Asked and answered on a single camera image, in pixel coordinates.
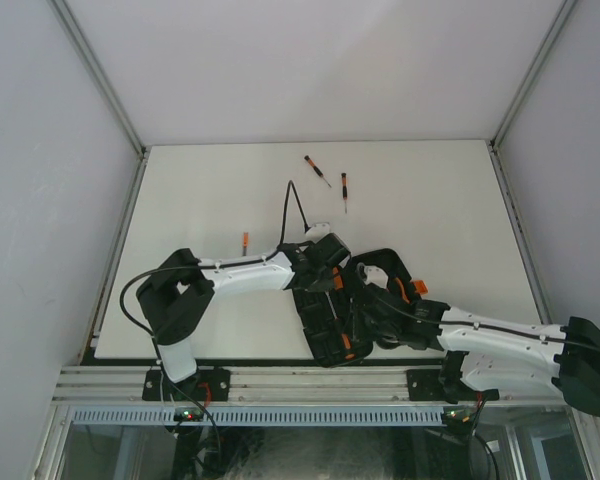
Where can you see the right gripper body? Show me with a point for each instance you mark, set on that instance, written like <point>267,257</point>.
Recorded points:
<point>383,330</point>

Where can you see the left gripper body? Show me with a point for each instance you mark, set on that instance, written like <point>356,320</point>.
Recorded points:
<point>324,279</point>

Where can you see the black plastic tool case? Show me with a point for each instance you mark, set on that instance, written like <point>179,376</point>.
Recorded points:
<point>317,320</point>

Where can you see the black handled screwdriver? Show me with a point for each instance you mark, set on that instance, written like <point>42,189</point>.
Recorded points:
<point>349,354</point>

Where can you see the orange handled needle-nose pliers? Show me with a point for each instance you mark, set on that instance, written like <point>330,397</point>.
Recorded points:
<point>402,289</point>

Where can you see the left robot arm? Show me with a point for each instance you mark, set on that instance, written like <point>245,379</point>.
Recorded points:
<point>175,296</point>

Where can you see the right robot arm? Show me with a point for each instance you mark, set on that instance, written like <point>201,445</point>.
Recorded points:
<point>488,354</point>

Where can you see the small orange precision screwdriver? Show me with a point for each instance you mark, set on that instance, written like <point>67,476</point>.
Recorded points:
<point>316,169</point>

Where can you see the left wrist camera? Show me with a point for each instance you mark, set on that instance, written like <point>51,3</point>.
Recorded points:
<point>317,231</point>

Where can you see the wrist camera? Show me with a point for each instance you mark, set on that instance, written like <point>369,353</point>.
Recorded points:
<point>317,231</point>
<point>372,275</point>

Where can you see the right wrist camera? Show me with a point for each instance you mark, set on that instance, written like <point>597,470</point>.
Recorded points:
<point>372,275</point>

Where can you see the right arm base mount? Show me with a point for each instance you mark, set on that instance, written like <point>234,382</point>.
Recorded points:
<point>440,382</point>

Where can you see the aluminium frame rail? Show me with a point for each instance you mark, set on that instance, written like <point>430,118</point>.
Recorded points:
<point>373,385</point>

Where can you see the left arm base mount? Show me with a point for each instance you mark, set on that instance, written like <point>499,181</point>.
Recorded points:
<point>190,385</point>

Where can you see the blue slotted cable duct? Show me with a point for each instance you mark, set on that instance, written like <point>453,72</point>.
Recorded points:
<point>260,416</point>

